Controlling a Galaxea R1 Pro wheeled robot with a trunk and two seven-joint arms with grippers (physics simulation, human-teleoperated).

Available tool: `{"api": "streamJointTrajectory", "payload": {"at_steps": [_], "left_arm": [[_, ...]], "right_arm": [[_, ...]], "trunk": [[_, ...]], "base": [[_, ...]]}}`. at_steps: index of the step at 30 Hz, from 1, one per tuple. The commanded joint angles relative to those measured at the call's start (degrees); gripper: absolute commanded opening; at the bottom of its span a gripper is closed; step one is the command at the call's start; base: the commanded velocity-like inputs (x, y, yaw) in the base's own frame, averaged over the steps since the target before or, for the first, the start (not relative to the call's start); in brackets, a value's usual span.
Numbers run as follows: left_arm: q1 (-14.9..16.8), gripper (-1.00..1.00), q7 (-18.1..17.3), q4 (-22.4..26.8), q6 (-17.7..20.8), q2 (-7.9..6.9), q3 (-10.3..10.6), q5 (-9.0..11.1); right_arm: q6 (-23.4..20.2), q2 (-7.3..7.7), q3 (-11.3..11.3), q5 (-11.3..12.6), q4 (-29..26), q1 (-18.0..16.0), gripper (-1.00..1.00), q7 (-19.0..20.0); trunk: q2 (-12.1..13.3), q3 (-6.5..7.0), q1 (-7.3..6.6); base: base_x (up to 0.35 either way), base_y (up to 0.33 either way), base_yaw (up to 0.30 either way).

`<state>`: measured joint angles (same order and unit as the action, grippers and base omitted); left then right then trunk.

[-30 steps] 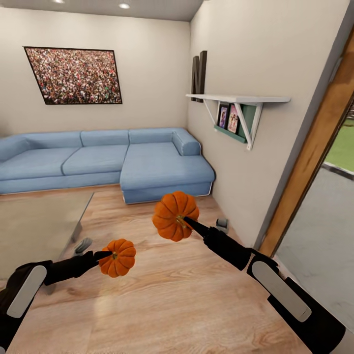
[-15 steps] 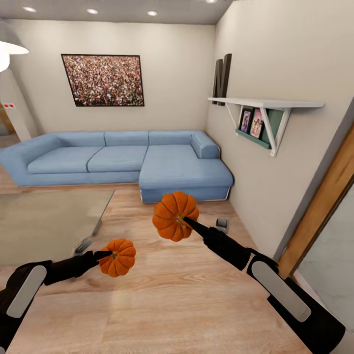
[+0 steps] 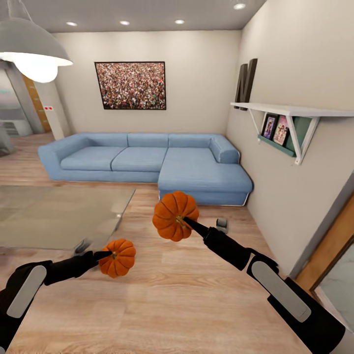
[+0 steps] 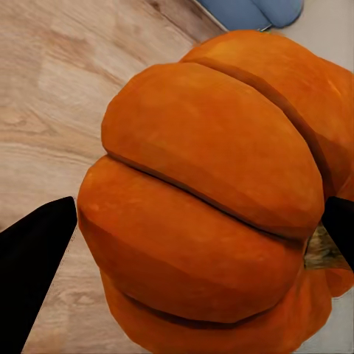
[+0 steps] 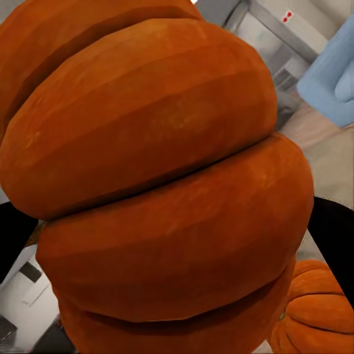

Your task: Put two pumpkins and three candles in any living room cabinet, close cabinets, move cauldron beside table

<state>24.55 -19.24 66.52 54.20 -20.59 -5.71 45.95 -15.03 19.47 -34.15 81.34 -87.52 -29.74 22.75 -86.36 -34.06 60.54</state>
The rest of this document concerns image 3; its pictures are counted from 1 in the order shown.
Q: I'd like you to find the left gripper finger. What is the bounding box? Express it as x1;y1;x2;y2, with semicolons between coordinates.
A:
94;251;112;265

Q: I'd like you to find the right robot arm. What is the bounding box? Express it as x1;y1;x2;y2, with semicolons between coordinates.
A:
184;217;354;354

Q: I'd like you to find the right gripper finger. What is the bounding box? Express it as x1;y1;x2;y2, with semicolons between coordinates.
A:
184;217;212;241

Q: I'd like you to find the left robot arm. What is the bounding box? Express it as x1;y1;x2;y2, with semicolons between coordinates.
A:
0;237;112;354

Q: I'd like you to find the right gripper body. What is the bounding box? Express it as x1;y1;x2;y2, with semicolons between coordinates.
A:
204;227;239;261

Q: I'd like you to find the pumpkin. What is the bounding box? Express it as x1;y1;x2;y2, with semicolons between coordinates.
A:
152;191;199;242
98;238;136;278

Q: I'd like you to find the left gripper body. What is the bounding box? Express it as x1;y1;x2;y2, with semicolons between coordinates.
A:
63;250;95;280

